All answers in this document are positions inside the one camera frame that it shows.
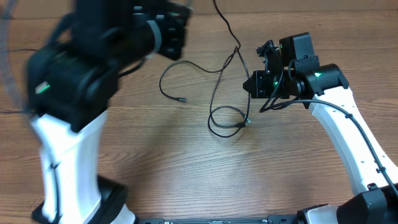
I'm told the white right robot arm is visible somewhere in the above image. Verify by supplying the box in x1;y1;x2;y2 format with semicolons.
243;32;397;224

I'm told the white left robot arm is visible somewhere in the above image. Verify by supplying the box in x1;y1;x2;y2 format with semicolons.
27;0;192;223

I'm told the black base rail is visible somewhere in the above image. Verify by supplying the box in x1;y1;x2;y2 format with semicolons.
137;215;305;224

